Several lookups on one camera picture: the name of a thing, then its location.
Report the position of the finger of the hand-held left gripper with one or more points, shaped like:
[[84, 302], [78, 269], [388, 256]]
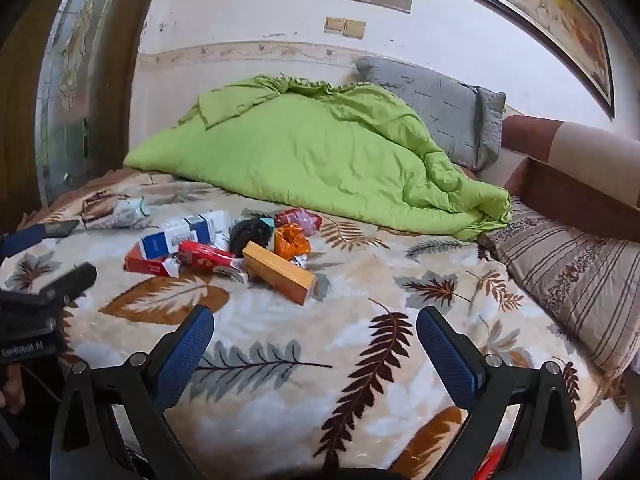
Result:
[[22, 242], [70, 282]]

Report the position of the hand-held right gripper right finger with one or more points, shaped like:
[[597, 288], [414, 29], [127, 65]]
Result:
[[447, 355]]

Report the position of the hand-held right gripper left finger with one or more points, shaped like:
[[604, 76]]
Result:
[[185, 355]]

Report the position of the red white carton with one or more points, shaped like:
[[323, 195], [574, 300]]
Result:
[[142, 262]]

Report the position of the clear plastic bag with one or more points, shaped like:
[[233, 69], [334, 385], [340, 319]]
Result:
[[125, 212]]

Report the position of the red soft cigarette pack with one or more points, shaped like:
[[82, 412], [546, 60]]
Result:
[[205, 255]]

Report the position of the orange yellow box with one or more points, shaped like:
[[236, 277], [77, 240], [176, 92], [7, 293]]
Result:
[[280, 272]]

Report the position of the white blue medicine box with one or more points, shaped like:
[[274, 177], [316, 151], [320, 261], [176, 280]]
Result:
[[200, 225]]

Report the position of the black plastic bag ball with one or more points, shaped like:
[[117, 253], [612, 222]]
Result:
[[247, 237]]

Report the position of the orange wrapper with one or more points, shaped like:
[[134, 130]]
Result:
[[290, 242]]

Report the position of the teal tissue packet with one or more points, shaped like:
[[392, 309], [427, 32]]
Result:
[[268, 222]]

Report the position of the red pink wrapper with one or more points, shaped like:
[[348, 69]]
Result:
[[300, 220]]

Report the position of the person's left hand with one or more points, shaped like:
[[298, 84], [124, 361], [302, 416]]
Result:
[[11, 387]]

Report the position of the leaf print blanket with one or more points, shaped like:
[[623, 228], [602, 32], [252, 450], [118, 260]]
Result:
[[300, 320]]

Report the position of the striped brown pillow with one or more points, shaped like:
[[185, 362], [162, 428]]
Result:
[[575, 280]]

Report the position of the glass panelled wooden door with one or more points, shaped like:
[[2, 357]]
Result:
[[75, 85]]

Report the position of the brown beige padded headboard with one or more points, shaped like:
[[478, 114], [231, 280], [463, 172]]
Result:
[[575, 195]]

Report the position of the green quilt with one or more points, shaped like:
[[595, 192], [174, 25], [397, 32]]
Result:
[[310, 160]]

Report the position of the grey quilted pillow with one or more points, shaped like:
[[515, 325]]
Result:
[[430, 105]]

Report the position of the beige wall switch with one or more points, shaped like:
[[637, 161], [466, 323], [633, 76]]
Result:
[[355, 28], [335, 25]]

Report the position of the framed wall painting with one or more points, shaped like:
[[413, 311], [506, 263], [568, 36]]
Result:
[[550, 10]]

